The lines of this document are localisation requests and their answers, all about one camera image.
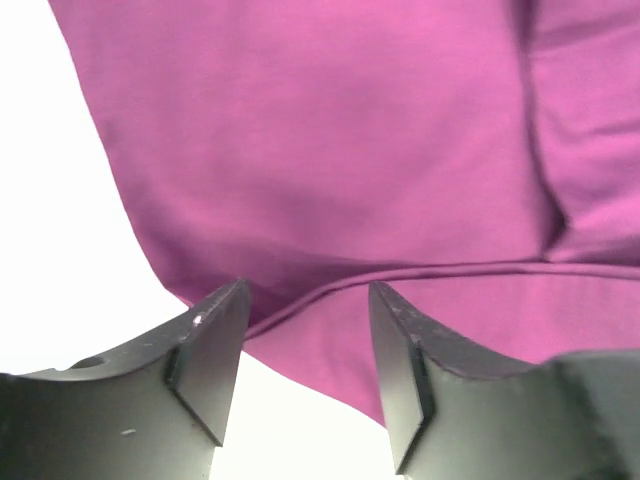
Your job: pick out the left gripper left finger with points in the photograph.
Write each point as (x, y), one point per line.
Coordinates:
(154, 407)

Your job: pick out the purple surgical drape cloth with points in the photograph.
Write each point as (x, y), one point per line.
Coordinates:
(482, 157)

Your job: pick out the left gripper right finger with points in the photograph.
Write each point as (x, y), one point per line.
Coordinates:
(454, 409)

